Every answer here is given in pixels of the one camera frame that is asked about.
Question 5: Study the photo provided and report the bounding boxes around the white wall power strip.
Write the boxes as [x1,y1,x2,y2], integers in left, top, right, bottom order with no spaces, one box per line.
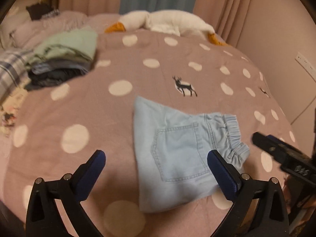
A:
[295,52,316,81]

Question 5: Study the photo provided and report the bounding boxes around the light blue denim pants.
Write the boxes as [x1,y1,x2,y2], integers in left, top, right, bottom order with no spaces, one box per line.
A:
[133,97,250,213]

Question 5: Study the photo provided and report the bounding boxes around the lavender pillow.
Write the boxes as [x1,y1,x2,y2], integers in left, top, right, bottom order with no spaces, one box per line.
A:
[1,11,120,49]

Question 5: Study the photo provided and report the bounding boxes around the white goose plush toy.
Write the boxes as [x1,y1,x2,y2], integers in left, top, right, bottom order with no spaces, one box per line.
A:
[104,10,227,46]

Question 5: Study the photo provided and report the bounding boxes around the stack of folded clothes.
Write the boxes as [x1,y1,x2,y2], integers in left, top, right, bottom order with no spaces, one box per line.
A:
[25,28,98,91]

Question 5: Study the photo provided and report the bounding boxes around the pink polka dot bedspread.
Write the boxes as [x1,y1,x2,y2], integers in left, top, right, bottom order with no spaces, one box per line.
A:
[3,31,295,236]

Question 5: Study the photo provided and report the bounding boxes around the black garment on pillow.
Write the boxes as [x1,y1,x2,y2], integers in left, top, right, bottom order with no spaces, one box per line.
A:
[26,3,60,21]

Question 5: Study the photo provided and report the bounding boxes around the plaid flannel cloth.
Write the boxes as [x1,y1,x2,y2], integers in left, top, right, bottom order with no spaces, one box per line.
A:
[1,49,33,103]

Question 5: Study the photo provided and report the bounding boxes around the pink curtain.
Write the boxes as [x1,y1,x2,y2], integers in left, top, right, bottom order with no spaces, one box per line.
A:
[59,0,251,46]

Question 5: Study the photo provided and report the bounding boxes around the white cable on wall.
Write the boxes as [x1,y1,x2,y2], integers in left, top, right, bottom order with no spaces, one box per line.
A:
[290,96,316,125]

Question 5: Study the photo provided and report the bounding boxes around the floral patterned cloth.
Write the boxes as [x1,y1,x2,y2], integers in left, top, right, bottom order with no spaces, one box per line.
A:
[1,82,28,137]

